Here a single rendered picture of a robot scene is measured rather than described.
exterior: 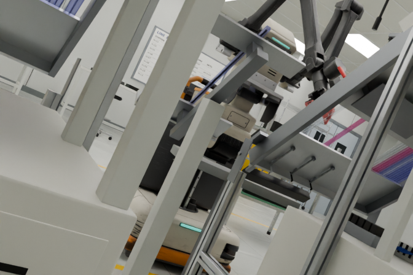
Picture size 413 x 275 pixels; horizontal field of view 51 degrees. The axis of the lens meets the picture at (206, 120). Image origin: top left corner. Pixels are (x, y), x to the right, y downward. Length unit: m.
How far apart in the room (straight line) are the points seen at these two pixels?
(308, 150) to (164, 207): 0.61
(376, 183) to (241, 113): 0.75
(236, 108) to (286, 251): 1.05
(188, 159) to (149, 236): 0.26
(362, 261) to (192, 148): 0.56
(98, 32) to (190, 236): 6.24
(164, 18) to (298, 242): 7.38
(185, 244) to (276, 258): 0.93
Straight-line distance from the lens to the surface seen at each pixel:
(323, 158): 1.72
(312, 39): 1.74
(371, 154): 1.23
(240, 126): 2.26
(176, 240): 2.21
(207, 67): 8.81
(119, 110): 8.31
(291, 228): 1.36
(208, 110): 1.31
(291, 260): 1.34
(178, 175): 1.32
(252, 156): 1.61
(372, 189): 1.98
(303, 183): 1.79
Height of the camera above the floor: 0.73
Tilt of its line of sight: 1 degrees up
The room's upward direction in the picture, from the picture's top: 25 degrees clockwise
